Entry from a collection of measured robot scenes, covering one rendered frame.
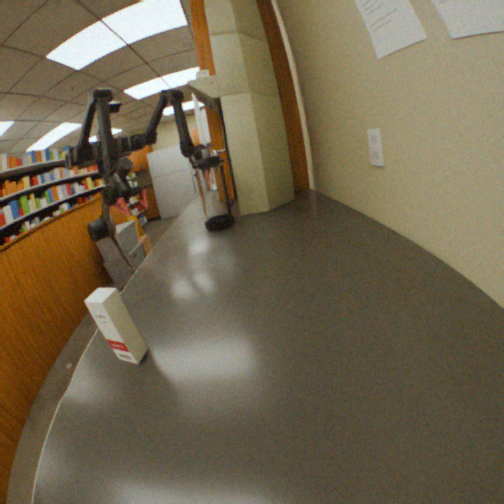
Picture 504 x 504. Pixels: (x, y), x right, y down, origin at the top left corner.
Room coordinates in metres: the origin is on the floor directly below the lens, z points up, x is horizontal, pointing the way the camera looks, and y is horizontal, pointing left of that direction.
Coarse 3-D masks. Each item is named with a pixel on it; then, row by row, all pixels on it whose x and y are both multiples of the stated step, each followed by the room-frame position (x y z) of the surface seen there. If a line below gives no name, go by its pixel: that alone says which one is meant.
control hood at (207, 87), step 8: (192, 80) 0.86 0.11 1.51; (200, 80) 0.86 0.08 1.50; (208, 80) 0.86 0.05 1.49; (216, 80) 0.86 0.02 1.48; (192, 88) 0.90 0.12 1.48; (200, 88) 0.86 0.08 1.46; (208, 88) 0.86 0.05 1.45; (216, 88) 0.86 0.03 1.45; (208, 96) 0.88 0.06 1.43; (216, 96) 0.86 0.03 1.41; (216, 104) 0.98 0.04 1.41; (216, 112) 1.18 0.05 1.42
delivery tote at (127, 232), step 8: (120, 224) 2.90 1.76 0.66; (128, 224) 2.74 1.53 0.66; (120, 232) 2.44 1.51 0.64; (128, 232) 2.67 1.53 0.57; (136, 232) 2.92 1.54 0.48; (104, 240) 2.36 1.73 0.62; (128, 240) 2.61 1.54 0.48; (136, 240) 2.85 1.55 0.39; (104, 248) 2.38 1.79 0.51; (112, 248) 2.38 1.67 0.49; (128, 248) 2.56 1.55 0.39; (104, 256) 2.39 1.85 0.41; (112, 256) 2.39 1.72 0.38; (120, 256) 2.39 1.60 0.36
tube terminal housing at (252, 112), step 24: (216, 48) 0.86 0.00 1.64; (240, 48) 0.86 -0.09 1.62; (264, 48) 0.98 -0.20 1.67; (216, 72) 0.86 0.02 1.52; (240, 72) 0.86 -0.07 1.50; (264, 72) 0.95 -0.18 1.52; (240, 96) 0.86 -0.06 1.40; (264, 96) 0.93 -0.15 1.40; (240, 120) 0.86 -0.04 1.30; (264, 120) 0.90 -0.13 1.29; (240, 144) 0.86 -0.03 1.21; (264, 144) 0.89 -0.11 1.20; (240, 168) 0.86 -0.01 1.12; (264, 168) 0.87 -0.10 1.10; (288, 168) 0.99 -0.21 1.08; (240, 192) 0.86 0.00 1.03; (264, 192) 0.86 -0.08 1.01; (288, 192) 0.97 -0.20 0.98
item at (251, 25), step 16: (208, 0) 0.86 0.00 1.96; (224, 0) 0.87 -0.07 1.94; (240, 0) 0.92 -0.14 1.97; (208, 16) 0.86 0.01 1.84; (224, 16) 0.87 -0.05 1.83; (240, 16) 0.90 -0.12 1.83; (256, 16) 0.98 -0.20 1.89; (224, 32) 0.87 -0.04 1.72; (240, 32) 0.88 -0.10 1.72; (256, 32) 0.96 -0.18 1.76
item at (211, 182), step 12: (204, 168) 0.73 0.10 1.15; (216, 168) 0.73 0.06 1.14; (204, 180) 0.73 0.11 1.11; (216, 180) 0.73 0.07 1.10; (204, 192) 0.73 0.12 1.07; (216, 192) 0.73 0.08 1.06; (204, 204) 0.74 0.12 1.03; (216, 204) 0.73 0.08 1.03; (228, 204) 0.75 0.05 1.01; (216, 216) 0.72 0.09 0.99; (228, 216) 0.74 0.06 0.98
